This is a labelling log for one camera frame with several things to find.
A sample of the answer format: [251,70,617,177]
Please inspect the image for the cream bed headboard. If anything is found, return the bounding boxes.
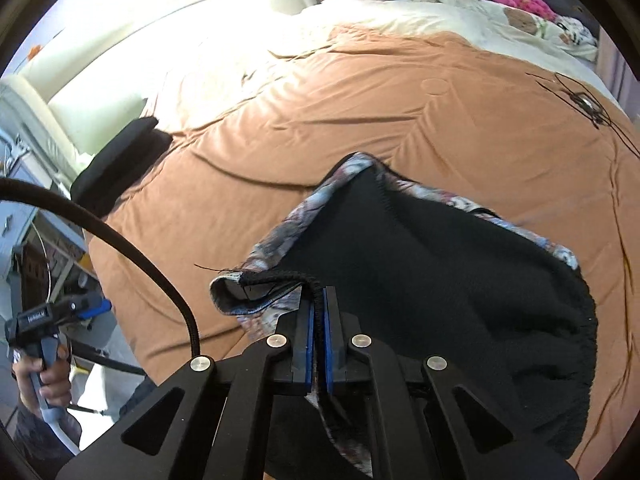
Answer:
[2,0,321,161]

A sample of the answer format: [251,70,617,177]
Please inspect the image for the cream bear-print quilt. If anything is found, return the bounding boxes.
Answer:
[440,0,598,63]

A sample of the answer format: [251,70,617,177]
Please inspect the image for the person's left hand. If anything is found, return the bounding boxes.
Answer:
[14,356,74,412]

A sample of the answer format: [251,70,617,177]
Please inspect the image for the pink fluffy plush toy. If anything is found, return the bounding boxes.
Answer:
[490,0,553,21]

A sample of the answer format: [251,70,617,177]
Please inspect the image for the orange blanket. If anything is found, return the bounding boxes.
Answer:
[87,22,640,480]

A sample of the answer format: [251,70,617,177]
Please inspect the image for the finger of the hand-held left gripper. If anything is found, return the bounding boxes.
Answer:
[62,294,113,322]

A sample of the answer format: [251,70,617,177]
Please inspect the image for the black and bear-print pants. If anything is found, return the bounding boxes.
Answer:
[210,152,599,478]

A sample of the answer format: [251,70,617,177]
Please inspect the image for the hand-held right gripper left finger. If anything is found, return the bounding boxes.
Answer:
[55,304,317,480]

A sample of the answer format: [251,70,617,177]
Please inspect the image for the black white patterned cloth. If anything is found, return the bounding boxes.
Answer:
[555,15,598,47]

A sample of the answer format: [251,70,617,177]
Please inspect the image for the black corded device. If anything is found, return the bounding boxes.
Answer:
[525,72,640,158]

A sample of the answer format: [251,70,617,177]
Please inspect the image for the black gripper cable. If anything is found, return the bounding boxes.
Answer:
[0,176,202,361]

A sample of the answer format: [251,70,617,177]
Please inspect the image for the folded black pants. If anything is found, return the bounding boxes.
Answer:
[70,116,160,201]
[85,129,174,218]

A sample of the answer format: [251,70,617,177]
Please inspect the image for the person's left forearm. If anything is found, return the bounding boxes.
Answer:
[10,400,83,463]

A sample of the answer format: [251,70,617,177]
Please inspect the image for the cream duvet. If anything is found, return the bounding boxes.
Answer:
[145,0,616,111]

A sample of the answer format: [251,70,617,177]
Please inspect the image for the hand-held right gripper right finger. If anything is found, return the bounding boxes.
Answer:
[322,286,581,480]

